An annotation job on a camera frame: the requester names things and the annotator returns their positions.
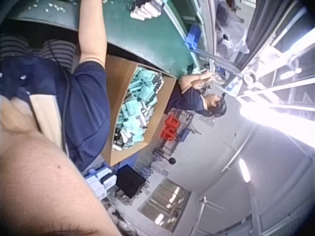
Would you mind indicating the red plastic crates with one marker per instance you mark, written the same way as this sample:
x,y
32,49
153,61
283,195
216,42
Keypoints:
x,y
170,129

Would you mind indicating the cardboard box of teal parts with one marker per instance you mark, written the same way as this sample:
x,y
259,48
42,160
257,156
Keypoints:
x,y
137,108

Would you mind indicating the metal cart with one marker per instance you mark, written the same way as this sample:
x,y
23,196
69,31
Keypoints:
x,y
177,132

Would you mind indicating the black box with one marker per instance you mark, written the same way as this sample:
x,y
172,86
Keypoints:
x,y
130,180

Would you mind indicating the clear tape roll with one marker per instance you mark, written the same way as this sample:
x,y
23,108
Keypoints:
x,y
218,79

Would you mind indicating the stack of blue white boxes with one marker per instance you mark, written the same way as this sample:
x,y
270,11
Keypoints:
x,y
98,179

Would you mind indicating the blue plastic bin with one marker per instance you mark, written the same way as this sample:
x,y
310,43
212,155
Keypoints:
x,y
193,37

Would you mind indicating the pile of white black parts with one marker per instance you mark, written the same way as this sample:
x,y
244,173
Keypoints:
x,y
145,9

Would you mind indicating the person's legs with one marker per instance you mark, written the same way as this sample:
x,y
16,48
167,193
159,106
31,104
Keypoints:
x,y
56,50

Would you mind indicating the scattered small white parts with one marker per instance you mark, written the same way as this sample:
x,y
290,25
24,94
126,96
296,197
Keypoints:
x,y
55,6

